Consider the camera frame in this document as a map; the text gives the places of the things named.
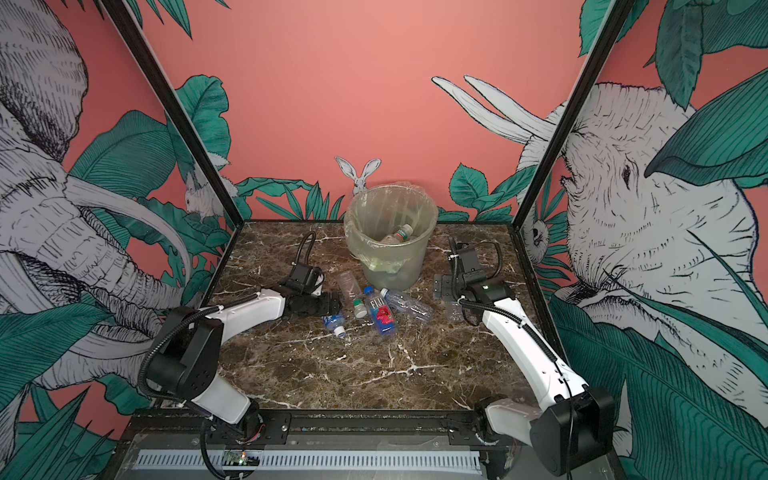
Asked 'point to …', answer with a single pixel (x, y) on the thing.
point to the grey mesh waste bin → (377, 279)
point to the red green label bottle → (403, 232)
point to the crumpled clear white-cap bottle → (408, 306)
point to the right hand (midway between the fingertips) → (450, 279)
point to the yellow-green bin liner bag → (387, 225)
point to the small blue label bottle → (336, 323)
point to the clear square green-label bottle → (359, 309)
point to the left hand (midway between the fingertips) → (332, 302)
